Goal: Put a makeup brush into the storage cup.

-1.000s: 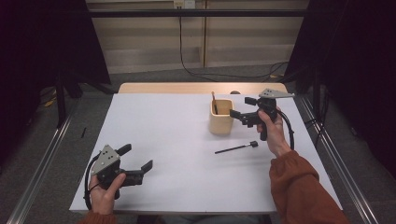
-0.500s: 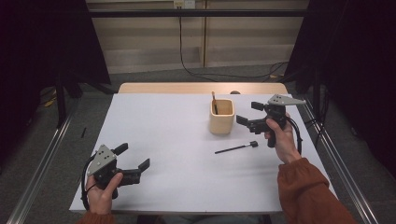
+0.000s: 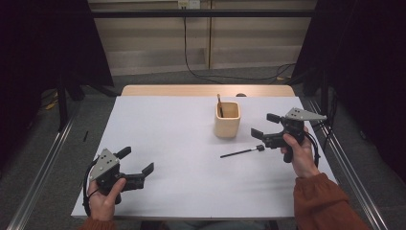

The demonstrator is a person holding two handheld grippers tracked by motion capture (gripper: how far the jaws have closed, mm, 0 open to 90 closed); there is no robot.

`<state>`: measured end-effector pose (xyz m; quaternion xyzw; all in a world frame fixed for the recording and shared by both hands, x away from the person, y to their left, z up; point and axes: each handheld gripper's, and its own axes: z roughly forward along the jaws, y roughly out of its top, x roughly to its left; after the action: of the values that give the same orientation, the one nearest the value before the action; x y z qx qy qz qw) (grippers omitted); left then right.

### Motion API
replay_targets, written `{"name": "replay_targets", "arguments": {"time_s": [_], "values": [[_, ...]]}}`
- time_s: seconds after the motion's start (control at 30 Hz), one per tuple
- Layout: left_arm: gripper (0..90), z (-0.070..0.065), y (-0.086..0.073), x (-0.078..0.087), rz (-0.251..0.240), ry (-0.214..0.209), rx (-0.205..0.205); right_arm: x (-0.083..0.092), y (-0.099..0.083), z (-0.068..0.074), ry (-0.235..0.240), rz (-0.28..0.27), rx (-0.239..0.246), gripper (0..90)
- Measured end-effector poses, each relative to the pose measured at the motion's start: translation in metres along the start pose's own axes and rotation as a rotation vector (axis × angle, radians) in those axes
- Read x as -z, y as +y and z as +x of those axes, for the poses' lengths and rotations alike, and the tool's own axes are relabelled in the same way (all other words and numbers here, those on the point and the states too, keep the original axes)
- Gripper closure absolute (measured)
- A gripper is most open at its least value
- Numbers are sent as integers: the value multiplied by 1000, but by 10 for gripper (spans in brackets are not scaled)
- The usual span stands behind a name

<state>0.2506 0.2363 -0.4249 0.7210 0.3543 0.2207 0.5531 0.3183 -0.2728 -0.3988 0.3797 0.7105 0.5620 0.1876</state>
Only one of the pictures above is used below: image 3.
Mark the beige square cup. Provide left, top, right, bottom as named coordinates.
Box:
left=214, top=101, right=241, bottom=139

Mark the person's left hand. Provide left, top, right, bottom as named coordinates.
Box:
left=87, top=177, right=127, bottom=222

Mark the black curtain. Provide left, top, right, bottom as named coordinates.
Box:
left=0, top=0, right=114, bottom=167
left=291, top=0, right=406, bottom=183

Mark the thin black brush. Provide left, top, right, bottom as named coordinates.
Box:
left=219, top=144, right=266, bottom=159

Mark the black horizontal bar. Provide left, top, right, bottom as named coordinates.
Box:
left=90, top=9, right=317, bottom=18

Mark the left hand-held gripper cable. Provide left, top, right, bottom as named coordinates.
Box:
left=81, top=157, right=100, bottom=217

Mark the white wall outlet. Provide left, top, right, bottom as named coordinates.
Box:
left=177, top=0, right=201, bottom=10

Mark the black metal stand post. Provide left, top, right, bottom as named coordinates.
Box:
left=56, top=76, right=70, bottom=132

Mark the vertical wall trim strip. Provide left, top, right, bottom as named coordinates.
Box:
left=207, top=0, right=214, bottom=70

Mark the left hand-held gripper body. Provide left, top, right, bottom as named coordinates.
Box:
left=88, top=148, right=147, bottom=205

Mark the white table sheet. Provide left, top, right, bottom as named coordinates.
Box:
left=70, top=95, right=337, bottom=220

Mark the light wooden table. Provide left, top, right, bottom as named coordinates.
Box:
left=120, top=83, right=296, bottom=98

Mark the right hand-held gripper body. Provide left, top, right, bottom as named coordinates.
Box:
left=260, top=107, right=328, bottom=164

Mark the right hand-held gripper cable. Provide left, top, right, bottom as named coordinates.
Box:
left=304, top=132, right=321, bottom=169

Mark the person's right hand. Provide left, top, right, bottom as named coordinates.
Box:
left=281, top=127, right=321, bottom=179

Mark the black wall cable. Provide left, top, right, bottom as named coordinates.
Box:
left=183, top=8, right=298, bottom=81

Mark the dark brush with gold ferrule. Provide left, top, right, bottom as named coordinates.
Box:
left=216, top=93, right=224, bottom=118

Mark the hand-held gripper cable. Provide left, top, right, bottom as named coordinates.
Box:
left=304, top=132, right=321, bottom=169
left=81, top=157, right=100, bottom=217

